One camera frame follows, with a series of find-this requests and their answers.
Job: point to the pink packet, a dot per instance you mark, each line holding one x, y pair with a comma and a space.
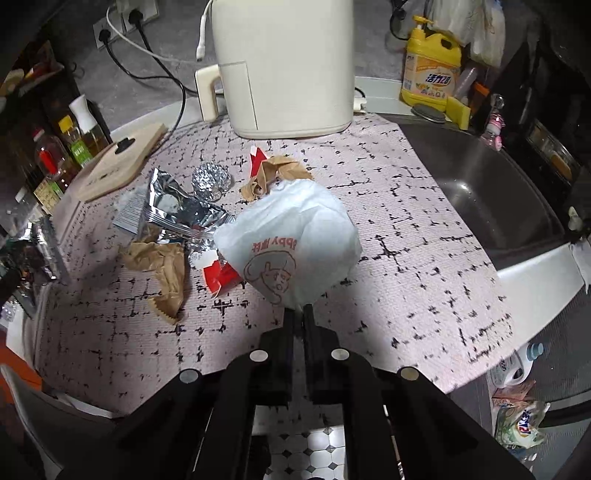
510, 394

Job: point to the wooden cutting board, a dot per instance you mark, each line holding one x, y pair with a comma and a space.
115, 170

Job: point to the black cabinet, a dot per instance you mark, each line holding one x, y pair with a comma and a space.
554, 92

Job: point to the red label bottle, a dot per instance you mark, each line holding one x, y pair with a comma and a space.
48, 159

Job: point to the yellow dish soap bottle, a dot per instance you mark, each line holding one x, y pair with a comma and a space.
429, 60

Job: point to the grey wall socket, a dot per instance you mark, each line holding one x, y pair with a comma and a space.
115, 39
147, 9

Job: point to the white hanging plastic bags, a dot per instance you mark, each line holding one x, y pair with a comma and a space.
480, 27

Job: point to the crumpled brown paper bag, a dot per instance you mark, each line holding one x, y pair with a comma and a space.
277, 173

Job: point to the white hook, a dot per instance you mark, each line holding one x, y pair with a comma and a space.
575, 219

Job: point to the steel sink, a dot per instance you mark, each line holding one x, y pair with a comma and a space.
485, 198

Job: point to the silver foil snack wrapper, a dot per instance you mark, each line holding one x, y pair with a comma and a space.
166, 207

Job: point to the small pink bottle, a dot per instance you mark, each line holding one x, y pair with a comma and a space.
493, 129

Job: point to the metal sink strainer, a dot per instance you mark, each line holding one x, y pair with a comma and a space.
427, 112

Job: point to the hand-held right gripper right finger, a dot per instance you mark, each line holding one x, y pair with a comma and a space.
316, 344

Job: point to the colourful printed plastic bag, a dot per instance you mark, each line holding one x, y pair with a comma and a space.
519, 424

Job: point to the red and white paper scrap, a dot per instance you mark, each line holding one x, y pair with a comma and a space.
255, 161

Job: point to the yellow sponge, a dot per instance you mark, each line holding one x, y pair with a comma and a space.
458, 113

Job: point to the crumpled foil ball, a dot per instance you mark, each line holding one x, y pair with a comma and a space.
210, 180

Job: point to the cream air fryer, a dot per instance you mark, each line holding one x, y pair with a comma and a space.
281, 69

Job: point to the white laundry detergent bottle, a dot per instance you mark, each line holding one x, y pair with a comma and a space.
512, 369

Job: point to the white rag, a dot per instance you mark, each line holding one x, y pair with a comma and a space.
581, 263

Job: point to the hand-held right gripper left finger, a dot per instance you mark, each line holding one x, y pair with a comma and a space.
288, 344

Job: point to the white printed plastic bag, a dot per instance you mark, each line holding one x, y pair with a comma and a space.
295, 230

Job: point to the red and white wrapper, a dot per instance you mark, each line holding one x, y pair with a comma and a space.
221, 277

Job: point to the flat brown paper bag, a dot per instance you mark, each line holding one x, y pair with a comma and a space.
161, 272

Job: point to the blue paper packet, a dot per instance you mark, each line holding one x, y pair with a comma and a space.
127, 212

